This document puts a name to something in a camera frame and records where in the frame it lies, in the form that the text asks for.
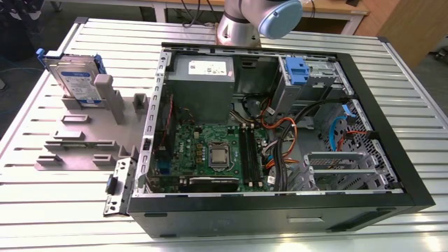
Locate hard disk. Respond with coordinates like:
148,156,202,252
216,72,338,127
36,48,107,107

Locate metal disk bay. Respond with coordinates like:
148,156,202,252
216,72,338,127
303,151,390,191

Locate CPU socket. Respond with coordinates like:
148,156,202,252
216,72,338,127
206,141,236,173

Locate green motherboard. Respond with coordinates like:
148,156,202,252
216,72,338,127
154,123,278,192

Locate silver CPU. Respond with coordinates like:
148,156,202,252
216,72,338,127
210,150,231,166

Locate grey power supply unit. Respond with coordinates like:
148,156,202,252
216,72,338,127
164,54,236,125

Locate black RAM slot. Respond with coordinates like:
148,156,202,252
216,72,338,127
239,123,256,187

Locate black graphics card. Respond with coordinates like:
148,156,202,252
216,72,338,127
178,176,242,194

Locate metal optical drive cage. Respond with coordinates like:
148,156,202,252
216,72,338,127
271,55,354,119

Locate blue expansion slot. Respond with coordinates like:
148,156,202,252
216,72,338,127
158,160,172,176

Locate blue plastic drive latch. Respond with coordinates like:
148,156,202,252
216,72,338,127
286,56,312,86

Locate grey parts rack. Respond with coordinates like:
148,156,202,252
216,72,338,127
34,74,150,171

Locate black PC case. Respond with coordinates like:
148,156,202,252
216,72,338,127
126,41,436,238

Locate long white framed desk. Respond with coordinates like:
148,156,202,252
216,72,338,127
48,0,226,24

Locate wooden cabinet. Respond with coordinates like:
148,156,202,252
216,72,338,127
355,0,448,69

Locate office chair base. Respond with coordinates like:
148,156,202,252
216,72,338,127
427,48,448,60

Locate yellow black power wires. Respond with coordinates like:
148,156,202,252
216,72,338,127
230,109,259,127

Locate thin red wire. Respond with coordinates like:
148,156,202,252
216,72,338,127
159,93,176,153

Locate orange power wire bundle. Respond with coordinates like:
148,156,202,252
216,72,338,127
264,154,302,172
260,97,300,148

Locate black cable bundle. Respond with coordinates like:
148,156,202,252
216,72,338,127
272,97,351,191

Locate blue wire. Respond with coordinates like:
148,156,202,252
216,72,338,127
330,103,358,152

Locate metal slot retainer bracket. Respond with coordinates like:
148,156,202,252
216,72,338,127
103,156,138,217

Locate black blue bracket latch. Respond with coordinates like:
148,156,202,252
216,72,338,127
106,174,119,195

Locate wooden desk white frame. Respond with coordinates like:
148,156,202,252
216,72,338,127
303,0,372,35

